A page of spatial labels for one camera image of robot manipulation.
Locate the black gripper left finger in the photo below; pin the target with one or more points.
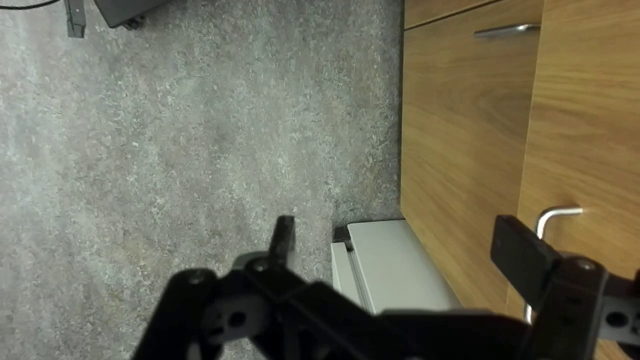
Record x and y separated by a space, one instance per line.
201 300

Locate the white flat rectangular box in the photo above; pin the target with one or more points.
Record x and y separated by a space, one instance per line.
392 266

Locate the grey metal bracket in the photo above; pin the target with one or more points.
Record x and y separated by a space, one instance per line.
74 17

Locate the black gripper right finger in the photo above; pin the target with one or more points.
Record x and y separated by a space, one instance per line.
526 257

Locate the dark grey equipment base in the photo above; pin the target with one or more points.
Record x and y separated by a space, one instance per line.
122 11

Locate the wooden cabinet door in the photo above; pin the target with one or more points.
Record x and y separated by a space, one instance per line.
461 133

